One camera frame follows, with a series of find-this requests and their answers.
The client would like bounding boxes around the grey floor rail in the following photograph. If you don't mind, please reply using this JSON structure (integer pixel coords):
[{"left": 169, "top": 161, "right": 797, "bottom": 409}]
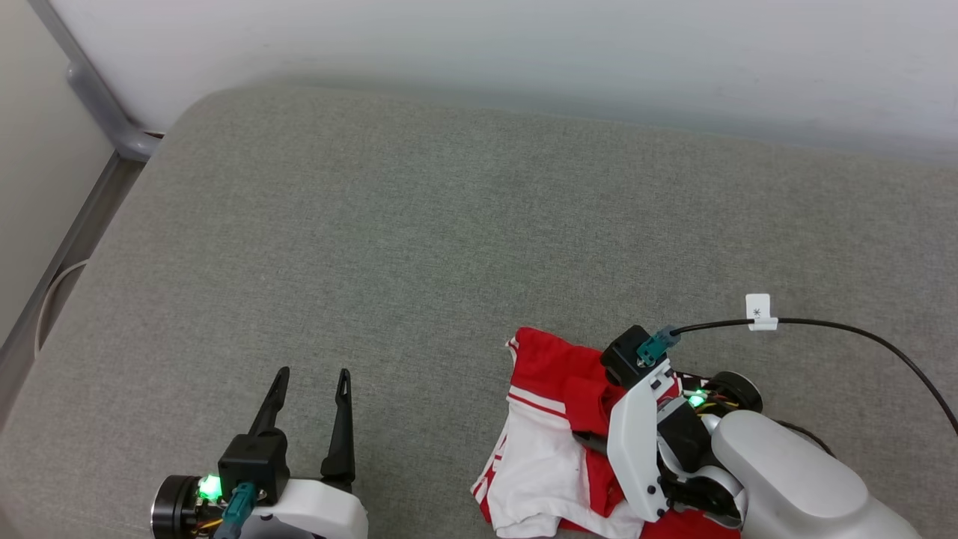
[{"left": 0, "top": 150, "right": 147, "bottom": 427}]

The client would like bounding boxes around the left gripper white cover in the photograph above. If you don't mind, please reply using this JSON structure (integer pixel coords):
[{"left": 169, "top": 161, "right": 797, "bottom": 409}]
[{"left": 150, "top": 366, "right": 369, "bottom": 539}]

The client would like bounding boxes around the black right cable teal plug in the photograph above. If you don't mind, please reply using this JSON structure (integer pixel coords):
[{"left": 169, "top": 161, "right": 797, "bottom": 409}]
[{"left": 636, "top": 293, "right": 958, "bottom": 436}]

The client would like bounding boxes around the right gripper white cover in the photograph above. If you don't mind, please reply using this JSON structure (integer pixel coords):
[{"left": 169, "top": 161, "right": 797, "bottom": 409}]
[{"left": 572, "top": 358, "right": 765, "bottom": 525}]

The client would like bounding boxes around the red basketball jersey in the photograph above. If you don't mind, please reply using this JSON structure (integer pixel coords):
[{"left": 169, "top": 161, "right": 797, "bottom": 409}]
[{"left": 470, "top": 326, "right": 742, "bottom": 539}]

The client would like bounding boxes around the thin white cable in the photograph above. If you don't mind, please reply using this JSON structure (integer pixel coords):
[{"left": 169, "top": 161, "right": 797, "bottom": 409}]
[{"left": 34, "top": 258, "right": 91, "bottom": 356}]

